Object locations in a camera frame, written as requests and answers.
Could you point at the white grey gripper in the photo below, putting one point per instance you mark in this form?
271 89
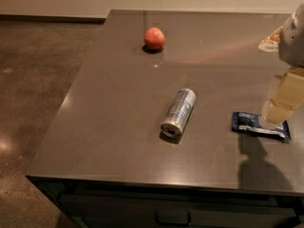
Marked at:
293 45

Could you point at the blue rxbar wrapper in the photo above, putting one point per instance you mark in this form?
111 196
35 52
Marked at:
250 123

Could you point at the red apple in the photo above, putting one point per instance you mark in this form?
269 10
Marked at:
154 38

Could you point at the white plastic bag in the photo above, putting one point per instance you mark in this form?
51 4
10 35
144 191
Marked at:
271 43

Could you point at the silver blue drink can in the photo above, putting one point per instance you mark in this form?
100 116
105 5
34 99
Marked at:
178 113

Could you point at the dark cabinet drawer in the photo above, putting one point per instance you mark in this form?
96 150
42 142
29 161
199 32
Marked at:
119 212

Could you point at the black drawer handle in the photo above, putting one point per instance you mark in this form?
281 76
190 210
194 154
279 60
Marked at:
173 218

